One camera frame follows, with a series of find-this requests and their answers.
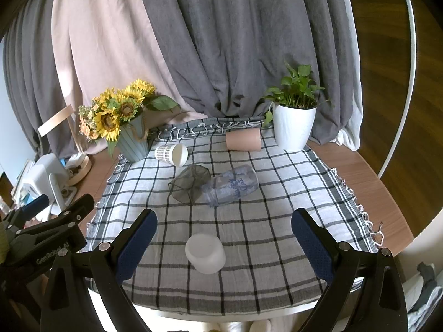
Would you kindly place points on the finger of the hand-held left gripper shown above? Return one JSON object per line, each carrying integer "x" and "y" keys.
{"x": 78, "y": 209}
{"x": 36, "y": 203}

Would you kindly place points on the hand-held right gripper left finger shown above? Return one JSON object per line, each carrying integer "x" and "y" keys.
{"x": 138, "y": 242}

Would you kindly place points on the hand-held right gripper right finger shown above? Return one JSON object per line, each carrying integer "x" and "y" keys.
{"x": 311, "y": 245}

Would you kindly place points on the white plastic cup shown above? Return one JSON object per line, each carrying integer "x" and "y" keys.
{"x": 205, "y": 253}

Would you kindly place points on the dark grey glass cup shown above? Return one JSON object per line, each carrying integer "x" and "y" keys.
{"x": 188, "y": 184}

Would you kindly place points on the white patterned paper cup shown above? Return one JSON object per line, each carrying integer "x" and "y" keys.
{"x": 169, "y": 154}

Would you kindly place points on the pink paper cup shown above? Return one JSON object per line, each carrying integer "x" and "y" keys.
{"x": 244, "y": 139}

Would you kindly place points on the white stand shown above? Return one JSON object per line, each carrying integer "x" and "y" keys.
{"x": 57, "y": 190}

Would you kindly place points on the white small appliance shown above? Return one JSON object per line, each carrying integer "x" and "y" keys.
{"x": 45, "y": 176}

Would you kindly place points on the checked grey white cloth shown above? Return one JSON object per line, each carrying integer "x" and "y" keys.
{"x": 259, "y": 235}

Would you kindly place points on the teal ribbed vase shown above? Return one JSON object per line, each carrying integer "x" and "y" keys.
{"x": 133, "y": 145}

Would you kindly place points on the wooden desk lamp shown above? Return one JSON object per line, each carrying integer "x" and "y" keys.
{"x": 57, "y": 120}

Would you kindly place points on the sunflower bouquet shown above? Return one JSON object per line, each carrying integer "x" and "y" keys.
{"x": 109, "y": 121}

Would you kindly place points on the clear glass jar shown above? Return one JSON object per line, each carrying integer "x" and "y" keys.
{"x": 232, "y": 185}

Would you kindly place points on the grey white clothing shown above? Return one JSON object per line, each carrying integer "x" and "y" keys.
{"x": 424, "y": 283}

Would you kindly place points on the white ribbed plant pot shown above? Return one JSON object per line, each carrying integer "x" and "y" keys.
{"x": 294, "y": 128}

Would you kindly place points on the white sheer curtain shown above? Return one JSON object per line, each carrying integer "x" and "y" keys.
{"x": 350, "y": 117}

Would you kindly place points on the green leafy plant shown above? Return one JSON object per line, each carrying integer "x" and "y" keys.
{"x": 298, "y": 83}

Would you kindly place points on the pink curtain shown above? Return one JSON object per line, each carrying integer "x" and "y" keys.
{"x": 103, "y": 41}

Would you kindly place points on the grey curtain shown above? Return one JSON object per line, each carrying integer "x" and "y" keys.
{"x": 225, "y": 41}

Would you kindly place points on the white curved hoop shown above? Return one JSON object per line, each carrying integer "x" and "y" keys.
{"x": 412, "y": 41}

